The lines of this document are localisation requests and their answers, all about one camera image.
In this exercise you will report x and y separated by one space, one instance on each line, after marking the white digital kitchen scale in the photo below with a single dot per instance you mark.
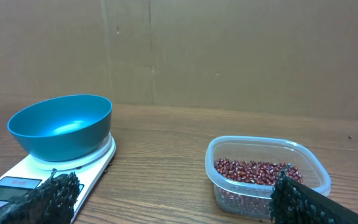
31 172

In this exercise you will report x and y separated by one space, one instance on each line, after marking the clear plastic food container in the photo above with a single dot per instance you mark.
251 148

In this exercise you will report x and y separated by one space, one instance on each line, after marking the red adzuki beans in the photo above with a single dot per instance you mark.
250 172

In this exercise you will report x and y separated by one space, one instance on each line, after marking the teal plastic bowl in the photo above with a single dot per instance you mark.
62 128

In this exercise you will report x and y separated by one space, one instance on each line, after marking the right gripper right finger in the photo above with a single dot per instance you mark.
295 203

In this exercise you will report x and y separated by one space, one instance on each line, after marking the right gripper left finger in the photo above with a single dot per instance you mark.
51 203

